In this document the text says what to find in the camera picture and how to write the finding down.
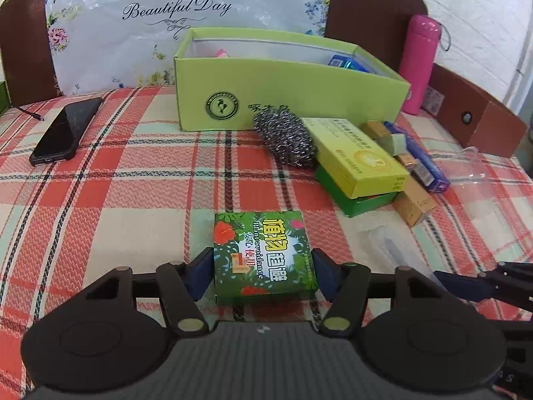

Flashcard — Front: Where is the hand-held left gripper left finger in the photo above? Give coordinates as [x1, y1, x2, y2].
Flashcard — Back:
[85, 248, 215, 334]

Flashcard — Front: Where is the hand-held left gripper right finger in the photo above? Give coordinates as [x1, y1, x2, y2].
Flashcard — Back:
[311, 248, 448, 335]

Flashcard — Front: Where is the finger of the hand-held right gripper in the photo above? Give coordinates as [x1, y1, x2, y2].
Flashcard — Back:
[497, 262, 533, 278]
[433, 270, 533, 313]

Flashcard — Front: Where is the green floral printed box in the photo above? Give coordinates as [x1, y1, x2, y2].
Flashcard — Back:
[214, 210, 319, 306]

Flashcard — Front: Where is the lime green cardboard box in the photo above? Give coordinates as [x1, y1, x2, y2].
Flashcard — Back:
[174, 27, 412, 132]

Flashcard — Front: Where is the bright blue small box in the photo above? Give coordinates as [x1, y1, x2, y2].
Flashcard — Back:
[327, 54, 369, 72]

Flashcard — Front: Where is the clear plastic wrapper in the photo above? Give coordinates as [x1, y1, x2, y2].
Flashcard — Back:
[368, 223, 418, 268]

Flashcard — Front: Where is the long gold box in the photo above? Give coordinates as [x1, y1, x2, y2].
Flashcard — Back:
[391, 152, 439, 228]

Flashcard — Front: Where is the clear plastic container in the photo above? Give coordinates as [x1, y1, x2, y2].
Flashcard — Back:
[447, 146, 525, 259]

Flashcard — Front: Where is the plaid blanket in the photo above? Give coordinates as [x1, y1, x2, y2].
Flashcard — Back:
[0, 85, 533, 400]

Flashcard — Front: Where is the long blue box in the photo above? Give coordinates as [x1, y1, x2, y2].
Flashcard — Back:
[383, 121, 451, 193]

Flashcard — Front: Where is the yellow green flat box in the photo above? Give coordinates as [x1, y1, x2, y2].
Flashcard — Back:
[300, 117, 411, 200]

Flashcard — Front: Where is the steel wool scourer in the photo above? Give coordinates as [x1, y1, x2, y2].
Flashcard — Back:
[252, 107, 318, 168]

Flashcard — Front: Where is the brown cardboard box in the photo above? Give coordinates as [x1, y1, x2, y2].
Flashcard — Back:
[422, 63, 529, 159]

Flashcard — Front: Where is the grey green small block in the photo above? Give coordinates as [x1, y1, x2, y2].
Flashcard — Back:
[377, 131, 408, 157]

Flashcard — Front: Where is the small gold box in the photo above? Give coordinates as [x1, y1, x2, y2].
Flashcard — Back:
[360, 120, 392, 140]

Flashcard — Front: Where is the black smartphone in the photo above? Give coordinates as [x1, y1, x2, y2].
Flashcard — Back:
[29, 97, 104, 166]

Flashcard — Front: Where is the pink thermos bottle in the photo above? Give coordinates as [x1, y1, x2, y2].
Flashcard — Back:
[400, 14, 452, 116]

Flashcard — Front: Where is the floral printed plastic bag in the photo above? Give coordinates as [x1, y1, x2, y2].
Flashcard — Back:
[44, 0, 336, 96]

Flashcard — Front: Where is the brown wooden headboard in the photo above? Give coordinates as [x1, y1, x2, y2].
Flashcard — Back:
[0, 0, 429, 107]

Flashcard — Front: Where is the black charging cable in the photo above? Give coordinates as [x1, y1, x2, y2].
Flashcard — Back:
[14, 106, 44, 121]

